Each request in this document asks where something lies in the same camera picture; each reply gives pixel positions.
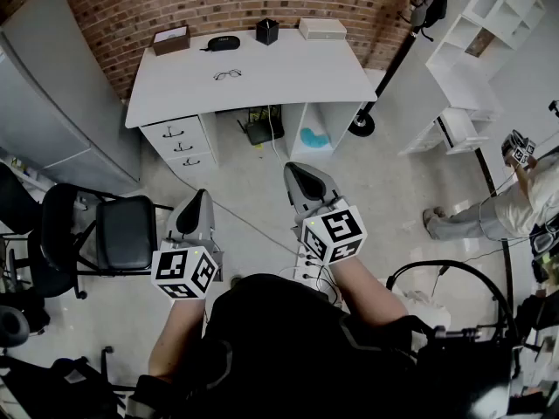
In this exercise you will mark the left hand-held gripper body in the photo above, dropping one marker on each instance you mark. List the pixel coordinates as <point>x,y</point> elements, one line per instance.
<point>179,269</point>

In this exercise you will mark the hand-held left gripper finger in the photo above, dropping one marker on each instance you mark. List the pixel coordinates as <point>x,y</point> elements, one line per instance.
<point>179,223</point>
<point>207,221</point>

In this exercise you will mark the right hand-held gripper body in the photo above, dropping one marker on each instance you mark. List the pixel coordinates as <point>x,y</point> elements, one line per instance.
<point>336,234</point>

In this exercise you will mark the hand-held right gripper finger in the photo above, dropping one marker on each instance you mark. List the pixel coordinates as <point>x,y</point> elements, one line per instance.
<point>323,188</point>
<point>293,190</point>

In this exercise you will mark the wire-rimmed eyeglasses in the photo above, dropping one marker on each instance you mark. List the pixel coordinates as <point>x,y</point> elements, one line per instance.
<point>227,74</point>

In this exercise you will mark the person's right forearm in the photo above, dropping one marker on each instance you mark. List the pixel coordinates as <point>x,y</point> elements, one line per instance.
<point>367,295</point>

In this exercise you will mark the person's left forearm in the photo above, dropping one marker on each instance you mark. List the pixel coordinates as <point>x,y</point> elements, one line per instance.
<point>174,343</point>

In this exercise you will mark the black zipped glasses case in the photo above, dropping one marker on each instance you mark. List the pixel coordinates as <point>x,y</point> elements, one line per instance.
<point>223,43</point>

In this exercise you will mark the white power strip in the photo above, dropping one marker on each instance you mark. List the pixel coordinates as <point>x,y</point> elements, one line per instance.
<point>301,269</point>

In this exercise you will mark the blue soft object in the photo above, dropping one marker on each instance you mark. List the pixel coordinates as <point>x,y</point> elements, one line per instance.
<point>312,138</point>

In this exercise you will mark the black router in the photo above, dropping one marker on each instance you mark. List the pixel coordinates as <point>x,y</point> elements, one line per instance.
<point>262,131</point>

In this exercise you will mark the white open cubby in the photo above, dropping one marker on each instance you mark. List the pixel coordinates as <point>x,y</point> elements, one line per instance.
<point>345,125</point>

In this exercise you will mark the white drawer cabinet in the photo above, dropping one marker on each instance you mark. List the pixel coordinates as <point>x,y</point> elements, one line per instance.
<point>183,146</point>

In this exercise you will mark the person's black clothing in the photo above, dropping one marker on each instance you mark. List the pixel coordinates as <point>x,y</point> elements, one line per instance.
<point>279,347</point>

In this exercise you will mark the black coat stand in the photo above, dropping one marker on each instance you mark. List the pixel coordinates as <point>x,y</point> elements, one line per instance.
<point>395,66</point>

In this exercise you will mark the white rectangular box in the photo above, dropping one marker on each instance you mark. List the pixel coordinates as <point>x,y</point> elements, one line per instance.
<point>323,31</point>

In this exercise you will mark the black square pen holder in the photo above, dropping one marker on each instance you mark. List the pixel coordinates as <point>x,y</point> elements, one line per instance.
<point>267,35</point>

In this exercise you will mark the grey metal cabinet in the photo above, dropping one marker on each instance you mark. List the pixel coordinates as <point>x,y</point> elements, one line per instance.
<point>52,116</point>

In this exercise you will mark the white shelf unit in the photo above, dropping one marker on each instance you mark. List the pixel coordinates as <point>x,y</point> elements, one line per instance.
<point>454,81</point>

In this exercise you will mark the brown open box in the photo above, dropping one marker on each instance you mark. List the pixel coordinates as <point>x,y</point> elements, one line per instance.
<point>172,47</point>

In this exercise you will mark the black equipment pack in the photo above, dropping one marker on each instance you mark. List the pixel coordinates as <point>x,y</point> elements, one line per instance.
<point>463,373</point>

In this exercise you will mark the grey cap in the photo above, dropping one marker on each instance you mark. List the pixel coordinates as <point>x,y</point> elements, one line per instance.
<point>425,9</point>

